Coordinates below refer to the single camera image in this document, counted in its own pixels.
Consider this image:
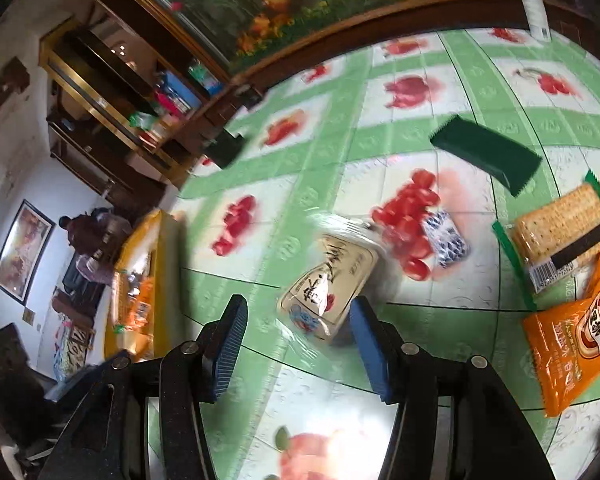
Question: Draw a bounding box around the dark wooden cabinet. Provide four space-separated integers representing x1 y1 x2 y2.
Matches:
40 0 600 201

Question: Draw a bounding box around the beige calligraphy snack packet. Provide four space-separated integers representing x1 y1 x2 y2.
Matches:
276 215 381 346

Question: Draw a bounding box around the green fruit-print tablecloth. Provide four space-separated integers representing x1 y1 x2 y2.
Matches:
145 27 600 480

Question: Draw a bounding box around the yellow-taped cardboard box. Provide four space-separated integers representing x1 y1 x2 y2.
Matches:
104 210 188 363

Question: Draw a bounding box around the blue white patterned packet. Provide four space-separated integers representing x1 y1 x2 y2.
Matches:
422 210 471 268

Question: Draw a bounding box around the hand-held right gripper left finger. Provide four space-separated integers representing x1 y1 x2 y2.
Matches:
37 294 251 480

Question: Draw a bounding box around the orange snack packet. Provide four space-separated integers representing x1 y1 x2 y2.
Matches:
127 280 156 331

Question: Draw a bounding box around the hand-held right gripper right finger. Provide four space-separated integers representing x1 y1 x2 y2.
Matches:
347 295 556 480

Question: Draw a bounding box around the framed wall picture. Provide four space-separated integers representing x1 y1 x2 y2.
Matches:
0 199 56 305

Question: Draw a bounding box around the clear green-edged cracker packet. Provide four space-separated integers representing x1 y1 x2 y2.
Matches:
492 170 600 311

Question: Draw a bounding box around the black round cup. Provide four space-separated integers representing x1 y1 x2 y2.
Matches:
207 130 248 170

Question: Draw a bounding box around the white plastic bottle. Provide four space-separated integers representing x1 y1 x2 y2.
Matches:
512 0 552 42

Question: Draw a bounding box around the blue printed plastic bag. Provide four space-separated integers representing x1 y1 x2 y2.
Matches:
190 60 224 97

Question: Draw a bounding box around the dark green snack packet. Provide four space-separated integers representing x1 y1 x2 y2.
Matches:
429 114 543 197

